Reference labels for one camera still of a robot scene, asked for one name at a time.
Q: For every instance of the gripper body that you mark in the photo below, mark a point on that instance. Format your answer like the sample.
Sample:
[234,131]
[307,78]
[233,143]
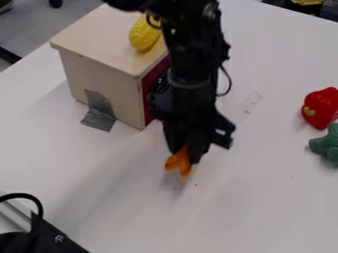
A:
[189,105]

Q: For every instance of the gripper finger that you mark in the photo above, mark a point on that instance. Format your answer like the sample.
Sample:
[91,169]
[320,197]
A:
[199,148]
[175,141]

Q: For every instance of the orange toy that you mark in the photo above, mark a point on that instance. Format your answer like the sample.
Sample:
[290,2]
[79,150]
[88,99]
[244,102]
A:
[178,162]

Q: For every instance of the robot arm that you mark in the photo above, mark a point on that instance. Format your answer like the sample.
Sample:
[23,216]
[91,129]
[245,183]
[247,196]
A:
[193,39]

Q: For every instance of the drawer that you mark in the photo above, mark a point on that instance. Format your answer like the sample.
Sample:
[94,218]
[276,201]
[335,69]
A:
[152,89]

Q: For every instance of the grey tape piece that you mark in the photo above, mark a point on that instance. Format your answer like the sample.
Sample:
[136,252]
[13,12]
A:
[98,112]

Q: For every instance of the yellow toy corn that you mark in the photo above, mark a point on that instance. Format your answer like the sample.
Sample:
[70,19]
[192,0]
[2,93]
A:
[144,33]

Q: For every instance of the cabinet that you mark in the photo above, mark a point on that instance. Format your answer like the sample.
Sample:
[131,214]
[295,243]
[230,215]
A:
[105,62]

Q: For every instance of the green toy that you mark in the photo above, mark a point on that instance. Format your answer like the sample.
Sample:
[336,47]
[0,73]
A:
[326,145]

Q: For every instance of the red toy pepper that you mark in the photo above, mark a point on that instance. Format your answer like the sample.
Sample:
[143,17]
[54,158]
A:
[320,107]

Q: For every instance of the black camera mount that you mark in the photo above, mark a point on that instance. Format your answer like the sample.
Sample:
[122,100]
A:
[31,230]

